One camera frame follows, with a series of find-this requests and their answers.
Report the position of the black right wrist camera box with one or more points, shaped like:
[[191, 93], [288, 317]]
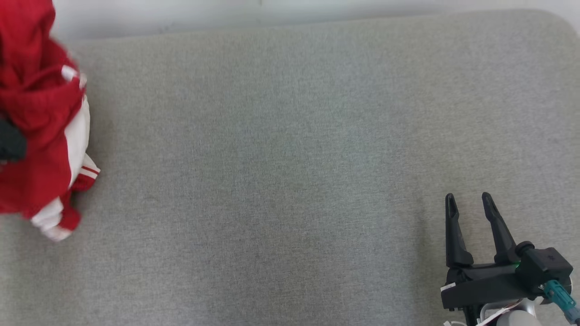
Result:
[[546, 267]]

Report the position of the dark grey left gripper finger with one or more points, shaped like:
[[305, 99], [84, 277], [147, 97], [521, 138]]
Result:
[[11, 142]]

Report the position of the red shorts with white trim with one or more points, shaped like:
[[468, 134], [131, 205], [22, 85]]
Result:
[[41, 149]]

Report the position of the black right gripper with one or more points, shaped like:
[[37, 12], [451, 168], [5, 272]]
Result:
[[485, 283]]

